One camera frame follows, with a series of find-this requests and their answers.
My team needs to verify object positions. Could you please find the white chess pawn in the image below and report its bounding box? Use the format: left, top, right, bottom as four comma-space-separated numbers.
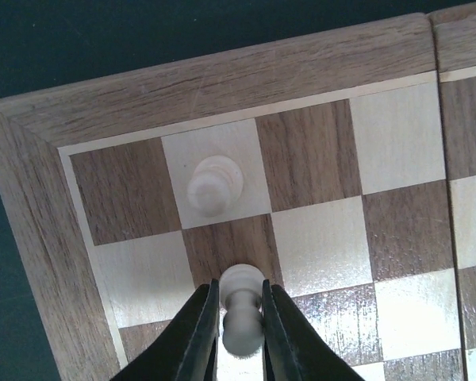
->
186, 155, 244, 217
219, 264, 265, 357

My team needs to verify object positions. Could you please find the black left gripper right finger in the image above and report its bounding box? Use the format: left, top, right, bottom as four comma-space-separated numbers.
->
262, 279, 362, 380

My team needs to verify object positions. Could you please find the wooden chess board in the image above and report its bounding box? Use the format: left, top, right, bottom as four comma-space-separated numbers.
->
0, 3, 476, 380

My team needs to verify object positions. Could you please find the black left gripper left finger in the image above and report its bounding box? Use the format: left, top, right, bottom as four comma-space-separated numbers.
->
113, 279, 219, 380

